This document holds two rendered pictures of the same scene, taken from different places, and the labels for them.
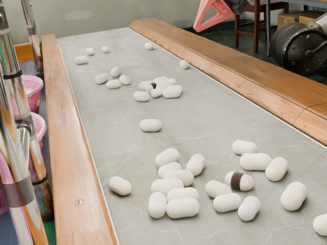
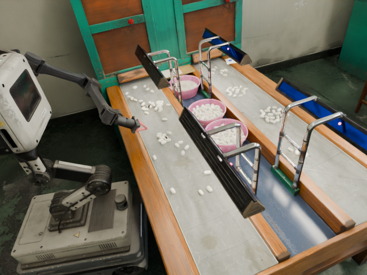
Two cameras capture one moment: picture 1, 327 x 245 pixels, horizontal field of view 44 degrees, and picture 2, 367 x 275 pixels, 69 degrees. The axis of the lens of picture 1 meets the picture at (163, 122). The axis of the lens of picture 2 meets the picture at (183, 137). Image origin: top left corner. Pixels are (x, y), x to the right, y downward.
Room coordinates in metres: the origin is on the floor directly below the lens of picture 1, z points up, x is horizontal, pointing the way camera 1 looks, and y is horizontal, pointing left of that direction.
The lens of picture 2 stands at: (2.13, 0.07, 1.83)
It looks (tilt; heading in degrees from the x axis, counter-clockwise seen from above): 40 degrees down; 178
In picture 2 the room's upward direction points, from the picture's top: 8 degrees counter-clockwise
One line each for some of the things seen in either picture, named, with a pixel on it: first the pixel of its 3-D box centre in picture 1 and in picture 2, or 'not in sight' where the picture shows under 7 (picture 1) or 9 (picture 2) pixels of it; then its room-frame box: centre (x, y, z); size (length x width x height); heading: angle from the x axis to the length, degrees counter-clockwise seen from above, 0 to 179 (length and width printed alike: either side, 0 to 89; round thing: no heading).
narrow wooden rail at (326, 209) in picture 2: not in sight; (239, 121); (0.71, 0.52, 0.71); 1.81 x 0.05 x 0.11; 14
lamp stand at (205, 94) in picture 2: not in sight; (214, 70); (0.29, 0.45, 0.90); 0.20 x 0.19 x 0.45; 14
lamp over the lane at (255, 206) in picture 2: not in sight; (213, 150); (1.34, 0.22, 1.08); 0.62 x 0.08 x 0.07; 14
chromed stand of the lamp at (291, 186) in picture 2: not in sight; (303, 146); (1.23, 0.68, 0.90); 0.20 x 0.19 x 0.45; 14
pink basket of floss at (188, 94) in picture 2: not in sight; (184, 88); (0.16, 0.22, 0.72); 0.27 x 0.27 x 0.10
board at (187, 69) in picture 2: not in sight; (175, 72); (-0.05, 0.16, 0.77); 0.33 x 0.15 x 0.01; 104
